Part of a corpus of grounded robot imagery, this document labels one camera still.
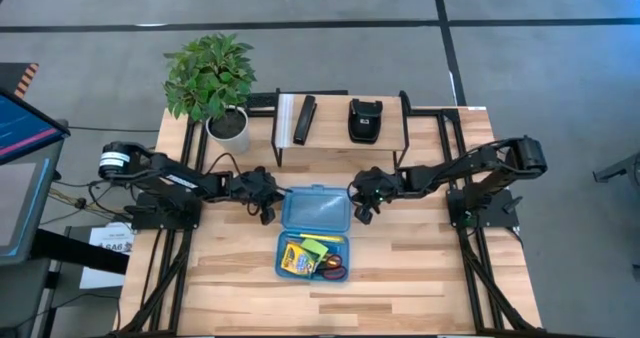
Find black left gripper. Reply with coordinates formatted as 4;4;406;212
230;166;294;211

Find yellow highlighter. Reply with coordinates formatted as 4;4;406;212
298;233;346;244

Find green sticky notes pad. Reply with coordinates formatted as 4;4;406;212
299;237;330;264

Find yellow crayon box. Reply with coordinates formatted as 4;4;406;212
279;241;319;278

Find black and red scissors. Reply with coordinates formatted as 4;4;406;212
314;253;349;281

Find blue translucent plastic pencil case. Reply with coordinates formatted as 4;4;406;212
273;184;352;283

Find wooden shelf with black legs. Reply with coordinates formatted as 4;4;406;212
270;88;412;169

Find white plant pot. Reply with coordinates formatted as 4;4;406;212
205;105;251;156

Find black stapler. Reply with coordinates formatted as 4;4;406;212
292;94;318;146

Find green leafy plant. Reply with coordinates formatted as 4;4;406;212
163;31;258;123

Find white printed paper sheet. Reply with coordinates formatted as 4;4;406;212
79;222;136;290

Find grey tilted screen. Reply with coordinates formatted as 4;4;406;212
0;140;66;267

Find tilted monitor with blue screen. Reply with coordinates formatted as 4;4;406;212
0;87;71;166

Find black metal table frame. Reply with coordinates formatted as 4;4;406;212
114;90;544;337

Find bundle of black cables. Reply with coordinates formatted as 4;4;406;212
48;177;137;225

